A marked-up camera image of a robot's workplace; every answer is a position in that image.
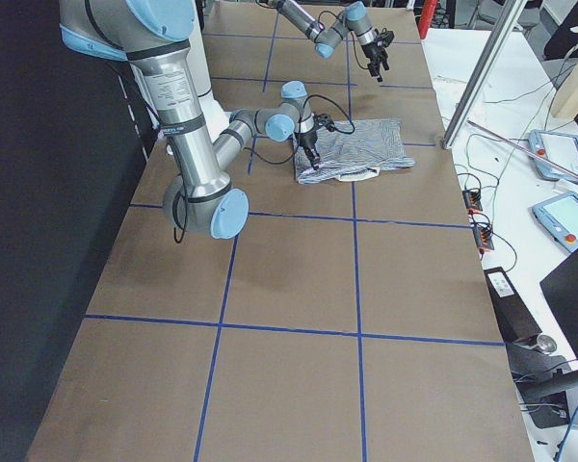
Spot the orange black connector strip near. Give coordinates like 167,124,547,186
468,212,494,255

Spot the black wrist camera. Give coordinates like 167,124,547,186
314,114,336,132
377,29,395,48

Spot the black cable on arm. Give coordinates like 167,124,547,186
317,9,375,71
171,93,356,244

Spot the blue teach pendant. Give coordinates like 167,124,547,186
529,130,578,174
531,192,578,253

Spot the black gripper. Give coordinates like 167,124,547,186
364,42,390,83
298,132,321,169

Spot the orange black connector strip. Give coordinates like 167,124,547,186
461,188,483,215
468,212,494,255

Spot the black box with label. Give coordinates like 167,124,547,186
484,267,542,343

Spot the red fire extinguisher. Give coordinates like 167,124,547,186
417,0,438,39

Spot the far blue teach pendant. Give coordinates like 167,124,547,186
529,130,578,174

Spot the orange black connector strip far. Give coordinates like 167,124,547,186
461,188,483,215

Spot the aluminium frame post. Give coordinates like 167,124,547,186
441,0,527,149

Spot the blue white striped polo shirt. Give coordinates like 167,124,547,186
294,118,415,184

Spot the brown paper table cover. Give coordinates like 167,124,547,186
27,3,533,461

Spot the near blue teach pendant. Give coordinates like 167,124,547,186
531,192,578,253

